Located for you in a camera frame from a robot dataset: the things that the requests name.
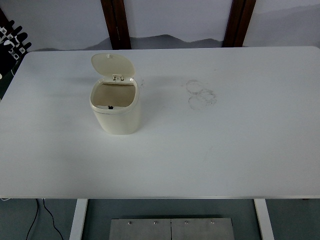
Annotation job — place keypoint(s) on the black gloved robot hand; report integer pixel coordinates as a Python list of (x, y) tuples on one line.
[(12, 46)]

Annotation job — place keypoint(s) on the cream plastic trash can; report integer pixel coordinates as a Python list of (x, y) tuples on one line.
[(115, 98)]

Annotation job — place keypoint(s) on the left white table leg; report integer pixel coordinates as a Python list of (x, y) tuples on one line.
[(78, 221)]

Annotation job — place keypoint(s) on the white table leg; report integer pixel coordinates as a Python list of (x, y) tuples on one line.
[(78, 221), (263, 217)]

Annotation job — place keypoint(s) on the right white table leg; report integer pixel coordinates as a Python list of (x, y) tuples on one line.
[(263, 217)]

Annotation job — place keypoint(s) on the dark wooden post far left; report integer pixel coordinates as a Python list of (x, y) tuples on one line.
[(3, 19)]

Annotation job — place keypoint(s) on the left dark wooden frame post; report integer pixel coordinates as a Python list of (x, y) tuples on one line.
[(116, 21)]

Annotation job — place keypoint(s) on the dark wooden frame post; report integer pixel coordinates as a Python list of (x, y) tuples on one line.
[(116, 21), (238, 22)]

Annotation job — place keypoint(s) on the right dark wooden frame post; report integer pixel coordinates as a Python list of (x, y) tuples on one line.
[(238, 22)]

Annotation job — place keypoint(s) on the grey metal base plate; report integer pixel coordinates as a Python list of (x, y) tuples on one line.
[(172, 229)]

